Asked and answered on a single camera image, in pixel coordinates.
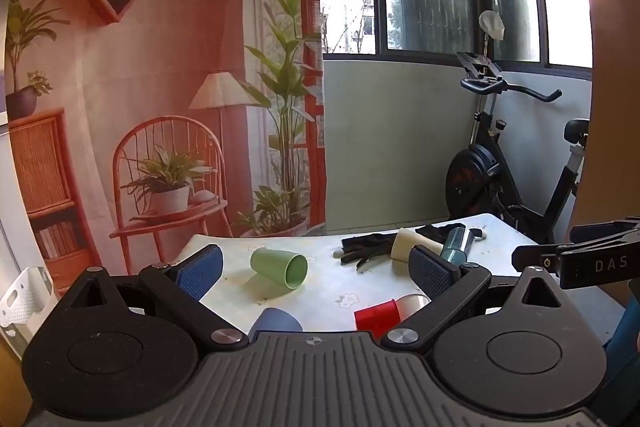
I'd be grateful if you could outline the white cup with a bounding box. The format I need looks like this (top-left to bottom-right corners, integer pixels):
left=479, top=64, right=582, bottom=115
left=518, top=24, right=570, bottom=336
left=396, top=293, right=432, bottom=322

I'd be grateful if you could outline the brown wooden board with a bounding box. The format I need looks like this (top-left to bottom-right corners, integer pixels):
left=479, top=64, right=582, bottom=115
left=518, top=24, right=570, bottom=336
left=569, top=0, right=640, bottom=304

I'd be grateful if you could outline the red cup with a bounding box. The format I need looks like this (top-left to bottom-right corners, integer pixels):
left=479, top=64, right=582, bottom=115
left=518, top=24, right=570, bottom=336
left=353, top=299, right=401, bottom=333

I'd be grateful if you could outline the printed room wall tapestry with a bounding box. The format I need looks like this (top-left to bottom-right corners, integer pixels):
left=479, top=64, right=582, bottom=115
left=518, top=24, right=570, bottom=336
left=0, top=0, right=329, bottom=299

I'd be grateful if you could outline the teal cup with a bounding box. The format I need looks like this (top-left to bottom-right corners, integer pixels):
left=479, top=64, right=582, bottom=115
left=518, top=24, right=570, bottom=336
left=440, top=226, right=477, bottom=266

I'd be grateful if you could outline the green cup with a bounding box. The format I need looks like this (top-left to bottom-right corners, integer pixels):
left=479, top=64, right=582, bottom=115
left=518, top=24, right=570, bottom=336
left=250, top=248, right=309, bottom=291

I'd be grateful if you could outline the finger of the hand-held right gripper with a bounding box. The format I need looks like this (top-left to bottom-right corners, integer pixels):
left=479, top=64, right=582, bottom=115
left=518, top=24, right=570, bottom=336
left=569, top=217, right=640, bottom=245
left=512, top=244, right=564, bottom=276

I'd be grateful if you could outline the white perforated plastic basket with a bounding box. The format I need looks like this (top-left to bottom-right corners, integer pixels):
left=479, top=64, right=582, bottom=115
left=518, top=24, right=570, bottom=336
left=0, top=265, right=54, bottom=359

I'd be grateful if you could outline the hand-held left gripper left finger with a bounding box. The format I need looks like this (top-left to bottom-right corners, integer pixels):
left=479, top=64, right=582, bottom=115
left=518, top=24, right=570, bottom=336
left=69, top=244, right=249, bottom=351

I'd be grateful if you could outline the cream cup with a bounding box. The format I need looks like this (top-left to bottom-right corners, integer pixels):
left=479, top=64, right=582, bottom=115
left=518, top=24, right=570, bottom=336
left=390, top=229, right=429, bottom=264

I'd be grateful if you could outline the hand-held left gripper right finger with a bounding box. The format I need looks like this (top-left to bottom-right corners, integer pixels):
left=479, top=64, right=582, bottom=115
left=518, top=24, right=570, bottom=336
left=382, top=246, right=564, bottom=352

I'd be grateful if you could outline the black exercise bike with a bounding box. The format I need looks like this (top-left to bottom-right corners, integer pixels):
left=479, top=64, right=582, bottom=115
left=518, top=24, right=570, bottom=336
left=444, top=51, right=591, bottom=246

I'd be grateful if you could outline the blue cup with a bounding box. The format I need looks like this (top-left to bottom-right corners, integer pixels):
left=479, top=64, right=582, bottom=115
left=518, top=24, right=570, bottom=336
left=248, top=307, right=304, bottom=339

